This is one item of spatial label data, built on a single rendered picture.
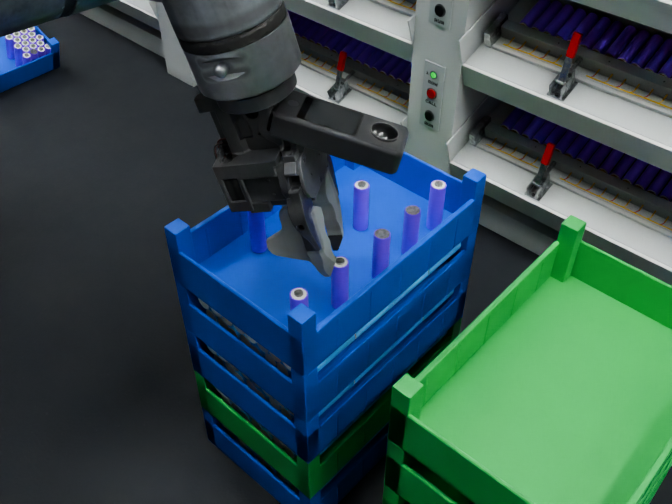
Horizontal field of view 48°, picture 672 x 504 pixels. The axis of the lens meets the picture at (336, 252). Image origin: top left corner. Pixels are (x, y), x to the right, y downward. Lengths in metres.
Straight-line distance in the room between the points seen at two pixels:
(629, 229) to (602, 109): 0.20
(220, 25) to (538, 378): 0.44
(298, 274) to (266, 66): 0.30
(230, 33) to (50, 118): 1.21
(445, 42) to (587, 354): 0.60
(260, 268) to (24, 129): 1.00
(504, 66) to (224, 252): 0.56
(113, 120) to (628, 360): 1.24
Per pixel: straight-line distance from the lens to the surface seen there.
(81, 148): 1.66
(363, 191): 0.85
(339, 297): 0.79
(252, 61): 0.60
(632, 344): 0.83
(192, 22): 0.60
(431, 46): 1.25
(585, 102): 1.16
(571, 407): 0.76
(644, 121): 1.14
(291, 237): 0.71
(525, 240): 1.37
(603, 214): 1.25
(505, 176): 1.30
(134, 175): 1.55
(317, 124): 0.64
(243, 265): 0.85
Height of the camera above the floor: 0.92
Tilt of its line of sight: 44 degrees down
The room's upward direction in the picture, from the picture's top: straight up
